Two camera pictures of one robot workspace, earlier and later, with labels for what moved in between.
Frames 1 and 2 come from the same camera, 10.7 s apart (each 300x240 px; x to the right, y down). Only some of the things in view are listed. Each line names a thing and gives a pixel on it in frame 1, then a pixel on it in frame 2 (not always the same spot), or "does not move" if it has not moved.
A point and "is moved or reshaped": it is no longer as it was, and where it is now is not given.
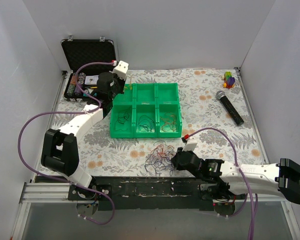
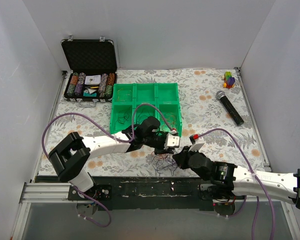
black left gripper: (119, 83) → (161, 149)
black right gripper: (179, 160) does not move
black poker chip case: (88, 59) does not move
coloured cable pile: (160, 159) is moved or reshaped
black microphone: (221, 95) does not move
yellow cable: (130, 86) is moved or reshaped
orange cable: (170, 124) does not move
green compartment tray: (146, 110) does not move
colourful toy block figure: (229, 80) does not move
